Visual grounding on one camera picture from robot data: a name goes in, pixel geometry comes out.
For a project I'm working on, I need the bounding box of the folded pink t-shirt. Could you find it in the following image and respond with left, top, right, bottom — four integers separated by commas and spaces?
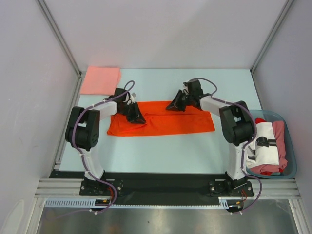
80, 66, 121, 95

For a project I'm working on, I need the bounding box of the blue slotted cable duct right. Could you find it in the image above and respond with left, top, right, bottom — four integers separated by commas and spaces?
218, 196, 259, 212

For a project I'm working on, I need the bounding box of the teal plastic laundry bin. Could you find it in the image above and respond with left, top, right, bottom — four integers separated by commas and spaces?
246, 110, 297, 179

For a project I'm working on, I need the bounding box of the aluminium frame post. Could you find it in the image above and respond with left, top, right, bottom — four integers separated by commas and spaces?
250, 0, 296, 75
35, 0, 82, 78

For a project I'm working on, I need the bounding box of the red garment in bin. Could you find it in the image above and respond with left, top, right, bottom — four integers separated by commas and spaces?
255, 118, 267, 124

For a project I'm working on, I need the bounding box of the aluminium front rail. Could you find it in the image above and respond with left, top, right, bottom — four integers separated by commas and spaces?
35, 178, 301, 199

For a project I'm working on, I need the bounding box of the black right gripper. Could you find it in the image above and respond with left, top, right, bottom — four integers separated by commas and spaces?
166, 90, 194, 113

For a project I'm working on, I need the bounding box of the aluminium frame post left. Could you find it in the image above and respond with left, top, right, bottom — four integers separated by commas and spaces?
35, 0, 82, 78

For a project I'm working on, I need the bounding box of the blue slotted cable duct left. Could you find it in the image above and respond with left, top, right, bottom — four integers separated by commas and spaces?
45, 198, 111, 209

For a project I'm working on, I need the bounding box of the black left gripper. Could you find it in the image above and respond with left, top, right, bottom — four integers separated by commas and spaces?
119, 102, 146, 124

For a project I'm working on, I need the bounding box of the pink garment in bin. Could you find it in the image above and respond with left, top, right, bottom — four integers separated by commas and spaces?
248, 120, 288, 176

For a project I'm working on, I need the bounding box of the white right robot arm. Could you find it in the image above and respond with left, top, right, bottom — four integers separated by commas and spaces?
166, 78, 257, 195

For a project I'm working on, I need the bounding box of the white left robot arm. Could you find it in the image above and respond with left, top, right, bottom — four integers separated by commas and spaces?
65, 88, 146, 195

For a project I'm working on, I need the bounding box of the aluminium frame post right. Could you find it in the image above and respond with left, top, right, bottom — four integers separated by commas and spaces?
250, 0, 296, 75

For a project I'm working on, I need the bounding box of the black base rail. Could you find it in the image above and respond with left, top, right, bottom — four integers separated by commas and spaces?
48, 171, 259, 206

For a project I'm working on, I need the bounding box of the blue slotted cable duct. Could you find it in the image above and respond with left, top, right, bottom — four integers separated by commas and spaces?
45, 198, 111, 209
218, 196, 259, 212

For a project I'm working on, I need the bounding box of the orange polo t-shirt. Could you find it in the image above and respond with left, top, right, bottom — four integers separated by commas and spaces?
107, 101, 215, 137

